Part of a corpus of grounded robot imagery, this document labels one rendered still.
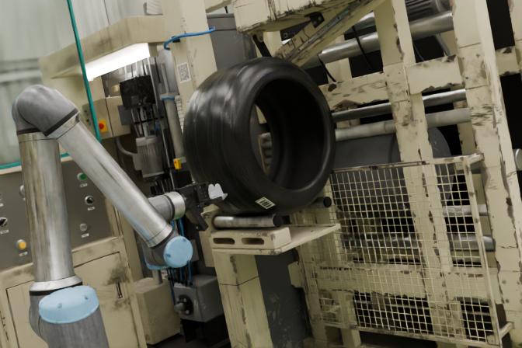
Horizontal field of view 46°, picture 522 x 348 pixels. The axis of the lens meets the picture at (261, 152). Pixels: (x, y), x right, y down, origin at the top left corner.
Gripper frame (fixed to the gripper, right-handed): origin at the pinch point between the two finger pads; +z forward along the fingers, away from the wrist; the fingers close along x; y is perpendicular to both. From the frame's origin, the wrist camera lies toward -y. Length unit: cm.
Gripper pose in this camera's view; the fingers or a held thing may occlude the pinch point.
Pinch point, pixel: (224, 196)
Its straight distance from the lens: 220.2
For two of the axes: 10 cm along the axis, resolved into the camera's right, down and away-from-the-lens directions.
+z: 7.0, -1.8, 6.9
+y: -1.9, -9.8, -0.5
